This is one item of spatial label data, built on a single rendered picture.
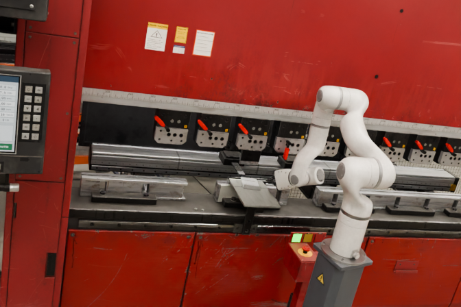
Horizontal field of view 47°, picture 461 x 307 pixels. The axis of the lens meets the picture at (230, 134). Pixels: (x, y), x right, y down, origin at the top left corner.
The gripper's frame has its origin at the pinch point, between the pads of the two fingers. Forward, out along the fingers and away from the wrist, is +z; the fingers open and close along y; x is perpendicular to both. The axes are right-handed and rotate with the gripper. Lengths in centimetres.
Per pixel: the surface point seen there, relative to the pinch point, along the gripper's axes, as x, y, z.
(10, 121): 133, 42, -12
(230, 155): 2.5, 16.3, 21.8
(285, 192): -7.4, -7.9, -2.7
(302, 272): 11.1, -43.5, -18.9
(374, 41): -29, 58, -56
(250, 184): 13.7, 0.6, 1.0
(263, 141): 10.5, 20.6, -9.3
